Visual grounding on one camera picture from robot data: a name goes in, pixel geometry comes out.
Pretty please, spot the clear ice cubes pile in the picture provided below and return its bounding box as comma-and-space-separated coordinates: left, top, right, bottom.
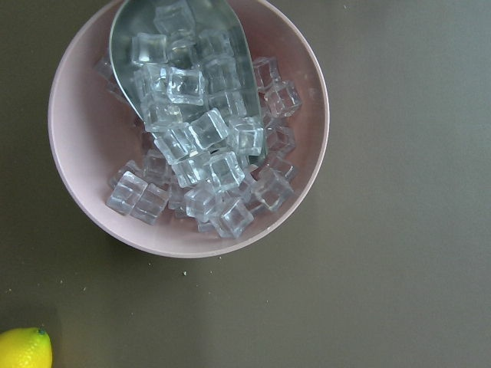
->
100, 1, 300, 238

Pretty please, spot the metal ice scoop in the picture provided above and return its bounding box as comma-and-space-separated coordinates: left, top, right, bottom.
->
109, 1, 268, 166

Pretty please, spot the pink bowl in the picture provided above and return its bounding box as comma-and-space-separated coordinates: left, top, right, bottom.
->
48, 1, 330, 258

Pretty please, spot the yellow lemon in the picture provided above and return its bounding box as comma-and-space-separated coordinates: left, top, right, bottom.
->
1, 327, 53, 367

